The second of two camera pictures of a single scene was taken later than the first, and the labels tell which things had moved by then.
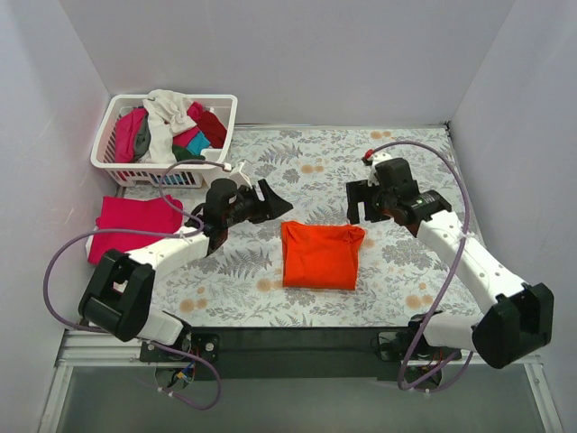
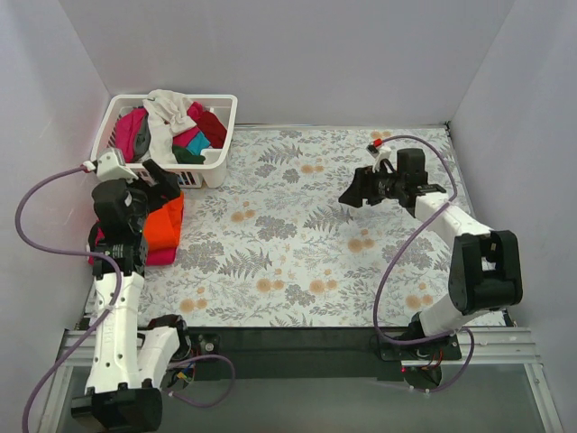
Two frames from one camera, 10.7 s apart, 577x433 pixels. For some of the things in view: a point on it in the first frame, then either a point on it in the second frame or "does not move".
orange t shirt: [321, 256] → [162, 225]
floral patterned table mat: [238, 282] does not move
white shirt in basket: [169, 114] does not move
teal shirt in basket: [197, 142] does not move
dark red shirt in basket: [215, 130] does not move
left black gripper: [260, 204] → [153, 184]
